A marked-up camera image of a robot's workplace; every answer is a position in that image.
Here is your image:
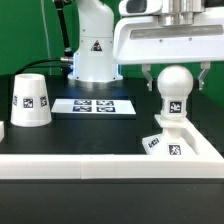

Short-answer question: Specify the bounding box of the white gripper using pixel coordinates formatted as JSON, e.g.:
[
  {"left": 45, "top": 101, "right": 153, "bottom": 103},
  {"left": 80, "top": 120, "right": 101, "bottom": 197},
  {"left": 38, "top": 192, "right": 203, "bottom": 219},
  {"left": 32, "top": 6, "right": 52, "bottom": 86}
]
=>
[{"left": 113, "top": 14, "right": 224, "bottom": 91}]

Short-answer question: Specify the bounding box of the white lamp bulb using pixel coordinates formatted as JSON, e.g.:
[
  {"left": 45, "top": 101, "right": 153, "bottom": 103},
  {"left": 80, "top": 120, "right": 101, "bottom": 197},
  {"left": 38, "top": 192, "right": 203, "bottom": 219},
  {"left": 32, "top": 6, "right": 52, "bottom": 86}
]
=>
[{"left": 157, "top": 65, "right": 193, "bottom": 120}]

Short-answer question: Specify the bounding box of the white lamp base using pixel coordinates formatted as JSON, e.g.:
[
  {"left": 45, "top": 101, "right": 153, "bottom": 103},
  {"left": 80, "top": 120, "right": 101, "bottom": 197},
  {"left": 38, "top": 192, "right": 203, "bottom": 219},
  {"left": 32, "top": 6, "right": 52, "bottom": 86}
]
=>
[{"left": 142, "top": 114, "right": 195, "bottom": 157}]

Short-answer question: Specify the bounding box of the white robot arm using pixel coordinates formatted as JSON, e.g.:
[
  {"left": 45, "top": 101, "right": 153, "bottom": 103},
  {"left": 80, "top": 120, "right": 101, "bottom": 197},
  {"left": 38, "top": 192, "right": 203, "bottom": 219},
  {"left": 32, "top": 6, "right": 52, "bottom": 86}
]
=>
[{"left": 70, "top": 0, "right": 224, "bottom": 85}]

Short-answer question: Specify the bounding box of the white lamp shade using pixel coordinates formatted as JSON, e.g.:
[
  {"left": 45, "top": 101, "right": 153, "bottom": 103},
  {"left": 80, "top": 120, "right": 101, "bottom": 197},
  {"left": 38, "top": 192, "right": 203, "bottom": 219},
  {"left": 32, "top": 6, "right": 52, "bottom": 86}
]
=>
[{"left": 11, "top": 73, "right": 52, "bottom": 127}]

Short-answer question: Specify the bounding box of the white marker sheet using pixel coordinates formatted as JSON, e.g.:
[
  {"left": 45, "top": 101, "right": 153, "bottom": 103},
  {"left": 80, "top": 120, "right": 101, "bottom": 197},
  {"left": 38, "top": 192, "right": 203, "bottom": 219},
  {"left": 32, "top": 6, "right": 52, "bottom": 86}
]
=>
[{"left": 51, "top": 99, "right": 136, "bottom": 115}]

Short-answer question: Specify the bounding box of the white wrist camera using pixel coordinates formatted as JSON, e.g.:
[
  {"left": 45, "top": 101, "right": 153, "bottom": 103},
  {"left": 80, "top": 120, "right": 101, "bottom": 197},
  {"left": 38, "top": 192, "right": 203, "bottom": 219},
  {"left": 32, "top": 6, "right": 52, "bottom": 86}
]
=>
[{"left": 119, "top": 0, "right": 163, "bottom": 16}]

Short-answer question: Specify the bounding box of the white fence wall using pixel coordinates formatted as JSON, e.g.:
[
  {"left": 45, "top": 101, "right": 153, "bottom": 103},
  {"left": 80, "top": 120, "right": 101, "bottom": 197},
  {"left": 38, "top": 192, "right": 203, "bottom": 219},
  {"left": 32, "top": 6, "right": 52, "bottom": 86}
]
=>
[{"left": 0, "top": 120, "right": 224, "bottom": 180}]

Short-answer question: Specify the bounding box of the black cable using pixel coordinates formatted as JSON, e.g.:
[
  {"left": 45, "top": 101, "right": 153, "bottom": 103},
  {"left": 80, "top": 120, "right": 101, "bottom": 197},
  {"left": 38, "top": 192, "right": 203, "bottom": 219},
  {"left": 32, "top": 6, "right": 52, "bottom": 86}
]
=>
[{"left": 13, "top": 0, "right": 75, "bottom": 76}]

